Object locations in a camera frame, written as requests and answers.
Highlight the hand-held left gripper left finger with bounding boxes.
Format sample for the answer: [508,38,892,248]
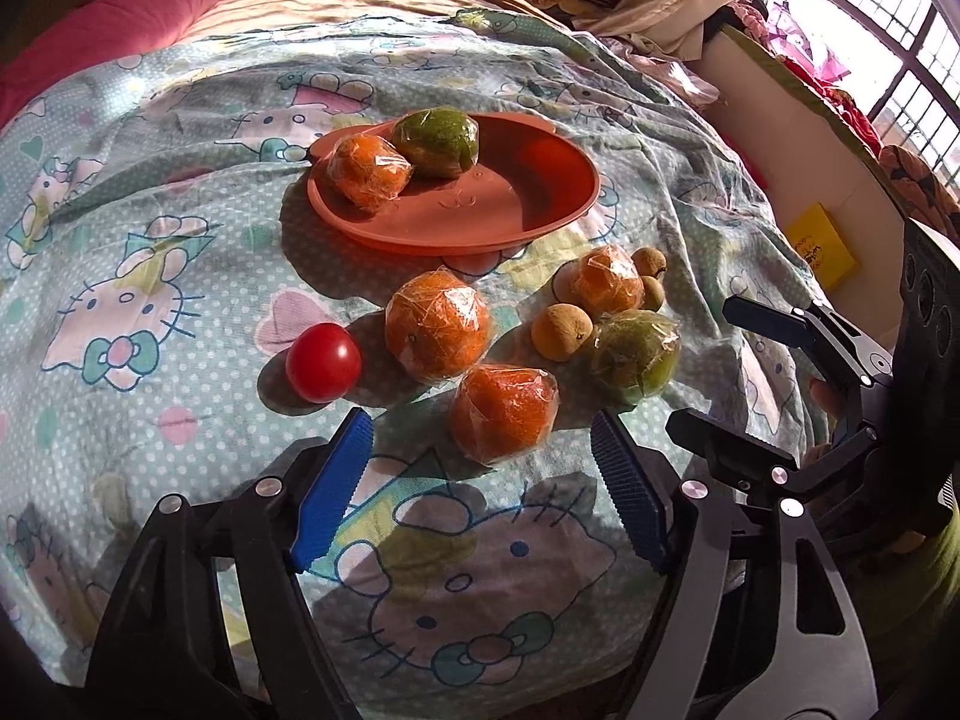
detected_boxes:
[82,406,376,720]

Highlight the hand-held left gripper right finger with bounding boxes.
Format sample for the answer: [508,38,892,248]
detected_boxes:
[590,410,880,720]

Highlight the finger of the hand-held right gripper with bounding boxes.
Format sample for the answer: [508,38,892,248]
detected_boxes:
[723,296,895,392]
[665,408,880,497]

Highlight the large green citrus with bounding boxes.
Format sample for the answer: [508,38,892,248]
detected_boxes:
[589,309,682,406]

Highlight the red tomato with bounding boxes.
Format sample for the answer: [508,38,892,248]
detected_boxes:
[285,322,363,404]

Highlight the large orange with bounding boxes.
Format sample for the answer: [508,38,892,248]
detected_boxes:
[384,270,494,383]

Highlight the orange plastic plate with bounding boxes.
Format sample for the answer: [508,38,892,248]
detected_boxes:
[306,112,602,256]

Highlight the person's right forearm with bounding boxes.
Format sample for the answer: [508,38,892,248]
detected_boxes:
[855,529,960,698]

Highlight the person's right hand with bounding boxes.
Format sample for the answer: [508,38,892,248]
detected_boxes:
[808,377,852,428]

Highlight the yellow box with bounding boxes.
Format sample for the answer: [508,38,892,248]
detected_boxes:
[784,202,858,292]

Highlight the pink patterned cloth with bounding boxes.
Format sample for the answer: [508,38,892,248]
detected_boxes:
[600,30,721,110]

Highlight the pink clothes on sill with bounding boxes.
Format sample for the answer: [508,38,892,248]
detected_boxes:
[731,0,886,158]

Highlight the cartoon cat printed blanket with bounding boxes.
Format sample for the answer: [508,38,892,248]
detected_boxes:
[0,7,833,691]

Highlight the small wrapped orange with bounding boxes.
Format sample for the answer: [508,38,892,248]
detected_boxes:
[328,133,415,215]

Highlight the barred window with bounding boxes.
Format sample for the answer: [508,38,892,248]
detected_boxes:
[739,0,960,196]

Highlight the small wrapped green citrus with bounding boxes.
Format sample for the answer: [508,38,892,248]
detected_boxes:
[391,109,481,179]

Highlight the pink quilt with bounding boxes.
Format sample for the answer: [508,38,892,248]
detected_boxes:
[0,0,308,128]

